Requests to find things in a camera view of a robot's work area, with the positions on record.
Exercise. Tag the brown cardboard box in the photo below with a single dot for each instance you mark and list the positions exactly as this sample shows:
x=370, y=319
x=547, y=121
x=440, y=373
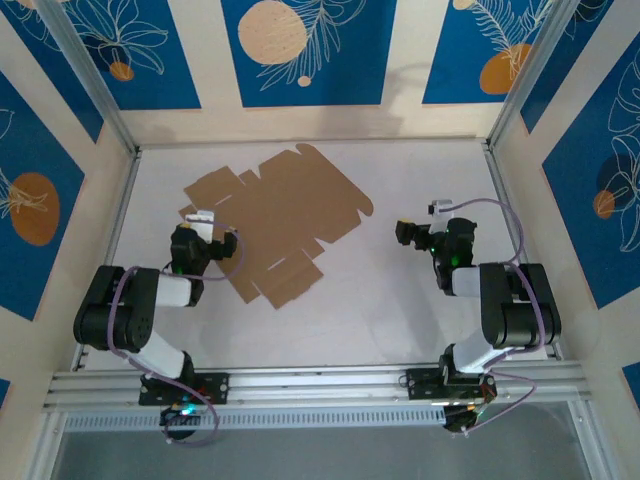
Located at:
x=290, y=200

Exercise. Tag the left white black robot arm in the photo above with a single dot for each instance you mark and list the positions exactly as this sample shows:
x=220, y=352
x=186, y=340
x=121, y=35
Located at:
x=135, y=320

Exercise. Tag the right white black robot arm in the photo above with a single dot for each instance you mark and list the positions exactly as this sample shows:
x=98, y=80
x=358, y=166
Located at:
x=520, y=310

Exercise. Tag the left black controller board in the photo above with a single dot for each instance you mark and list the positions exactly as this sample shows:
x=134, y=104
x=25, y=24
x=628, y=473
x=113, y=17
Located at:
x=180, y=415

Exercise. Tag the black controller board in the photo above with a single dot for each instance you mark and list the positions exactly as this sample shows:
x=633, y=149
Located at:
x=462, y=419
x=180, y=415

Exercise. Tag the right black controller board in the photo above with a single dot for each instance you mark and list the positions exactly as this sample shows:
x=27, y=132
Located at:
x=462, y=419

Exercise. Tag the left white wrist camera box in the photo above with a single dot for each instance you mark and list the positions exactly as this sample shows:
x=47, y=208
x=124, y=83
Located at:
x=200, y=222

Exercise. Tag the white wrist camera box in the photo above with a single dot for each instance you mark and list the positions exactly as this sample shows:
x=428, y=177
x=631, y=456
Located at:
x=200, y=222
x=440, y=207

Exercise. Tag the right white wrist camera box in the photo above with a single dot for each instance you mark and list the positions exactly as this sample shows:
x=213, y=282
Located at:
x=440, y=207

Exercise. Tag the right aluminium table rail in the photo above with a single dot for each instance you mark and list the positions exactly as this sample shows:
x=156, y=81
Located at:
x=501, y=185

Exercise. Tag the aluminium table rail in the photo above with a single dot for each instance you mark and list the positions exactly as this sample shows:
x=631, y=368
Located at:
x=125, y=200
x=501, y=185

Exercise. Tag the left aluminium table rail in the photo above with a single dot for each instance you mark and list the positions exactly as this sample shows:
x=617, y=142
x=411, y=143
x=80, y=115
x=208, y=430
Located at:
x=125, y=200

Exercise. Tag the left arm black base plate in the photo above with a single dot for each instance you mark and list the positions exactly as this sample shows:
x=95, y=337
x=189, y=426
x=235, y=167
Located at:
x=215, y=387

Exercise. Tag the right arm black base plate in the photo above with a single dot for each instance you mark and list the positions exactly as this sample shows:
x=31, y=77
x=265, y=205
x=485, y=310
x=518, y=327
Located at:
x=420, y=385

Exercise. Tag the wide aluminium mounting rail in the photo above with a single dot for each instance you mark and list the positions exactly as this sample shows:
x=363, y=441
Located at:
x=325, y=385

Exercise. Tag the right aluminium frame post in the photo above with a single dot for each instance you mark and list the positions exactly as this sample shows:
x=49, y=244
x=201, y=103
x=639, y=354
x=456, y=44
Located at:
x=540, y=65

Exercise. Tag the aluminium frame post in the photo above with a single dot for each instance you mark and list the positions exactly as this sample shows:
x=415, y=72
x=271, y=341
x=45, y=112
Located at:
x=540, y=65
x=90, y=80

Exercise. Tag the left aluminium frame post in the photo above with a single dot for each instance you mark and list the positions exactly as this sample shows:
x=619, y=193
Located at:
x=90, y=80

